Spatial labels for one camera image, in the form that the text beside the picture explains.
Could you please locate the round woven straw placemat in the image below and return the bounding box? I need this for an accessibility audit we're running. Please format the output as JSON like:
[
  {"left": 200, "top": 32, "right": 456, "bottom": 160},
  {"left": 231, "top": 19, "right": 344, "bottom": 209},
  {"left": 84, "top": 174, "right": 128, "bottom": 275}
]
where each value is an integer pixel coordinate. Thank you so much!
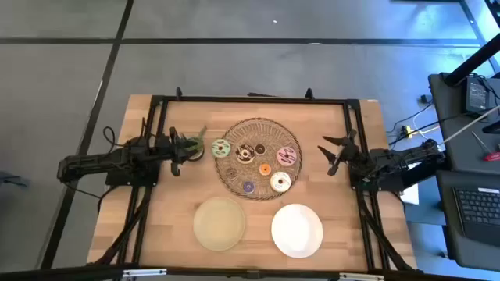
[{"left": 213, "top": 117, "right": 303, "bottom": 201}]

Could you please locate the potted succulent plant black pot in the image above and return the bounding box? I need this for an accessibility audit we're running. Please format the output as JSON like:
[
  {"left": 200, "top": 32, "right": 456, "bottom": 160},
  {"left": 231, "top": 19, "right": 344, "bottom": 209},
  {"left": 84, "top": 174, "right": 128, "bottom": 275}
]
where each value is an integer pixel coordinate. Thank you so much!
[{"left": 183, "top": 125, "right": 209, "bottom": 162}]

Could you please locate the large white sprinkle donut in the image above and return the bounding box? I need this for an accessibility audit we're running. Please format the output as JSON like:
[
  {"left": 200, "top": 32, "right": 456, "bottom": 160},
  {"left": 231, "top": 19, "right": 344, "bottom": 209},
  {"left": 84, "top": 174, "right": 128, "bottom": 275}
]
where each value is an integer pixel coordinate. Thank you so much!
[{"left": 270, "top": 171, "right": 293, "bottom": 194}]

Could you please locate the large chocolate white-drizzle donut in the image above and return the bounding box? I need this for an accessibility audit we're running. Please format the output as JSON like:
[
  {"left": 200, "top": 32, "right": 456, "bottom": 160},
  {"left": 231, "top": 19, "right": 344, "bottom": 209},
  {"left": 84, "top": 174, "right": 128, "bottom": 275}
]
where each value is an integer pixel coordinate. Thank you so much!
[{"left": 235, "top": 144, "right": 256, "bottom": 165}]

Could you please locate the white cable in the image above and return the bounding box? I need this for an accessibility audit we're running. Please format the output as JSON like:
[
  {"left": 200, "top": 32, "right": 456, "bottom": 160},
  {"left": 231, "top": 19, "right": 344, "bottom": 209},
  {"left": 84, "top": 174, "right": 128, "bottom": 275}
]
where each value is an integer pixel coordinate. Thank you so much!
[{"left": 412, "top": 104, "right": 500, "bottom": 146}]

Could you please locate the grey power adapter box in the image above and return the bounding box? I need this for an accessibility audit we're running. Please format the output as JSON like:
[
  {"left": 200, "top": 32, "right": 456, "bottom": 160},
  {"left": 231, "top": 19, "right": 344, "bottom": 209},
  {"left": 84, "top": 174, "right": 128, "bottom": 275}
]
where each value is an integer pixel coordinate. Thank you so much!
[{"left": 465, "top": 76, "right": 490, "bottom": 115}]

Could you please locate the large green glazed donut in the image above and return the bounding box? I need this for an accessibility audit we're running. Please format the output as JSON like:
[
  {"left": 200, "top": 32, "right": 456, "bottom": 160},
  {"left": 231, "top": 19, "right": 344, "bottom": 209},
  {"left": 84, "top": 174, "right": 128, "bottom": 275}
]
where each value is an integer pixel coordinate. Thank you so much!
[{"left": 211, "top": 138, "right": 232, "bottom": 159}]

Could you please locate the black laptop computer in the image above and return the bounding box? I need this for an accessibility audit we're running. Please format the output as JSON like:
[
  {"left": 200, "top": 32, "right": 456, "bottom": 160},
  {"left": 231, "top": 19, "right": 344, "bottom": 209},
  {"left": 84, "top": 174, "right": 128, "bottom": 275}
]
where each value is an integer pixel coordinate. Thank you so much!
[{"left": 435, "top": 169, "right": 500, "bottom": 272}]

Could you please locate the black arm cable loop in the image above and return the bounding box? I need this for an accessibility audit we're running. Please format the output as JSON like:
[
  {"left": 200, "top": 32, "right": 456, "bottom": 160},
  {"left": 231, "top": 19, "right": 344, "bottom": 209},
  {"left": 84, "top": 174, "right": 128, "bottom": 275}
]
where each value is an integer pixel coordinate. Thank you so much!
[{"left": 102, "top": 126, "right": 120, "bottom": 148}]

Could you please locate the black metal table frame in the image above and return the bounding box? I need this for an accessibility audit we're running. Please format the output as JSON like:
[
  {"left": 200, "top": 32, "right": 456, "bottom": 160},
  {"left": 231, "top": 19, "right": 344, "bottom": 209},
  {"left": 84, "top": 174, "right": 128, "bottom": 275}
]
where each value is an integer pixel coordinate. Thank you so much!
[{"left": 87, "top": 86, "right": 422, "bottom": 280}]

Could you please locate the red handled screwdriver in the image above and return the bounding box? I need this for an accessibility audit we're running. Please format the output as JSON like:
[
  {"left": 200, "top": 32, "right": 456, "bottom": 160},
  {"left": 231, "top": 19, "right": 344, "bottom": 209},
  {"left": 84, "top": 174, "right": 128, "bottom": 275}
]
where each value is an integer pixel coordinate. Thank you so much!
[{"left": 470, "top": 130, "right": 500, "bottom": 162}]

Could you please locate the white paper sheet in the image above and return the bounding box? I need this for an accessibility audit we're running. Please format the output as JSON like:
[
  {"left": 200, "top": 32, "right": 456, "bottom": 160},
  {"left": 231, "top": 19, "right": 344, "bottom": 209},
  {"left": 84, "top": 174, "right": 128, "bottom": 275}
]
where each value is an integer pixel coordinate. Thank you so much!
[{"left": 399, "top": 182, "right": 421, "bottom": 206}]

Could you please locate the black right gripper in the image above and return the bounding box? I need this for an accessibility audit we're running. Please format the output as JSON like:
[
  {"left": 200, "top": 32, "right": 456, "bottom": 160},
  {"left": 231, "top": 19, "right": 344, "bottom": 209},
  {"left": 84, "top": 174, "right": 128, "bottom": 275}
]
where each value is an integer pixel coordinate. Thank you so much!
[{"left": 316, "top": 128, "right": 363, "bottom": 177}]

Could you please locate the black side desk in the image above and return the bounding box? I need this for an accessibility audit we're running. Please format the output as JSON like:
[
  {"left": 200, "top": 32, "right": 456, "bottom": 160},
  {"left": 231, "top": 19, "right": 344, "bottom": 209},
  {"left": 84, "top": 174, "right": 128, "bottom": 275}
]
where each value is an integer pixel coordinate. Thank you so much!
[{"left": 427, "top": 72, "right": 500, "bottom": 173}]

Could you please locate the white round plate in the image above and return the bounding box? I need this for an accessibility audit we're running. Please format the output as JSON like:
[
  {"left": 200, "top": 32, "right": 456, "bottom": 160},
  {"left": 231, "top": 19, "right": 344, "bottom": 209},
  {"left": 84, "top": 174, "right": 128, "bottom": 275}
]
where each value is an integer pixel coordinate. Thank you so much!
[{"left": 270, "top": 203, "right": 325, "bottom": 260}]

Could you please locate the large pink glazed donut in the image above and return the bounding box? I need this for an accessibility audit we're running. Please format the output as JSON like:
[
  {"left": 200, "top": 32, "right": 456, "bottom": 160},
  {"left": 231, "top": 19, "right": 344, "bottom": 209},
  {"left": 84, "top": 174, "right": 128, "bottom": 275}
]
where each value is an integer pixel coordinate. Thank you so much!
[{"left": 276, "top": 146, "right": 298, "bottom": 168}]

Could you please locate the beige round plate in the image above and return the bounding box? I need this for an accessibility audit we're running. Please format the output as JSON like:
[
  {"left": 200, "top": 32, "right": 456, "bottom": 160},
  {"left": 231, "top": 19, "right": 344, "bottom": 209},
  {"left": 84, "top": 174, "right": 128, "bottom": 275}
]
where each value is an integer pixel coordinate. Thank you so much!
[{"left": 192, "top": 197, "right": 248, "bottom": 252}]

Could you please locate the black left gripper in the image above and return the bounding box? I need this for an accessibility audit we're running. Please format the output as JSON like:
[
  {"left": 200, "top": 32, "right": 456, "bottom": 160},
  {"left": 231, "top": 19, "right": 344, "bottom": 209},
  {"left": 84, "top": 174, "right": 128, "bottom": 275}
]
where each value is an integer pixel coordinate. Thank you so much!
[{"left": 167, "top": 126, "right": 201, "bottom": 177}]

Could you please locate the black diagonal pole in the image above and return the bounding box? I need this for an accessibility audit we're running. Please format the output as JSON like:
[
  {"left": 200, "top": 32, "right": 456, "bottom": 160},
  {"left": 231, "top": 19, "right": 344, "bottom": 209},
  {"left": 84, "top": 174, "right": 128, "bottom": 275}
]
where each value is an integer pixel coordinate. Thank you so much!
[{"left": 444, "top": 33, "right": 500, "bottom": 87}]

